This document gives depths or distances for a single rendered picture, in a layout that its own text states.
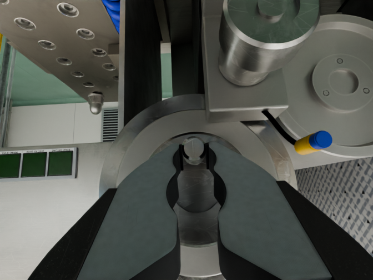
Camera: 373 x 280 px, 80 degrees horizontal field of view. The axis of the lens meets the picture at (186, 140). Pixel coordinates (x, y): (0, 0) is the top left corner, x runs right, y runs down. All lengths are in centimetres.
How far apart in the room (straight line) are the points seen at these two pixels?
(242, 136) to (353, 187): 18
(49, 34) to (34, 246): 42
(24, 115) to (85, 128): 89
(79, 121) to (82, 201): 281
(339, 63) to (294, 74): 3
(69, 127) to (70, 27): 303
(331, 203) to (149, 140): 27
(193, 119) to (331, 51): 13
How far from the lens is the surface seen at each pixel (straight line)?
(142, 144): 17
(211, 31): 17
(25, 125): 373
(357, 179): 31
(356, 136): 21
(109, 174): 18
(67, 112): 345
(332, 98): 21
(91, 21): 36
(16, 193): 63
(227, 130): 17
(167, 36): 52
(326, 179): 36
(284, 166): 18
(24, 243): 63
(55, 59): 46
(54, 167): 58
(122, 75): 21
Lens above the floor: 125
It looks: 12 degrees down
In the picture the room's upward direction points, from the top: 177 degrees clockwise
